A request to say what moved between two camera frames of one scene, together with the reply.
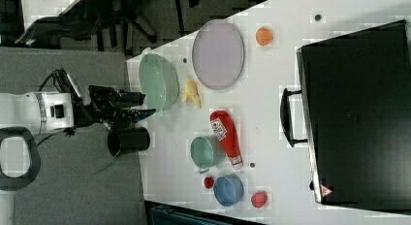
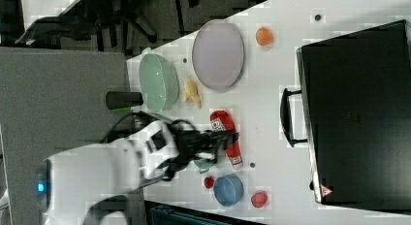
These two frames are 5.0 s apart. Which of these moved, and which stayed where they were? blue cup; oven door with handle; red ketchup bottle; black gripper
Moved: black gripper
Stayed: red ketchup bottle; blue cup; oven door with handle
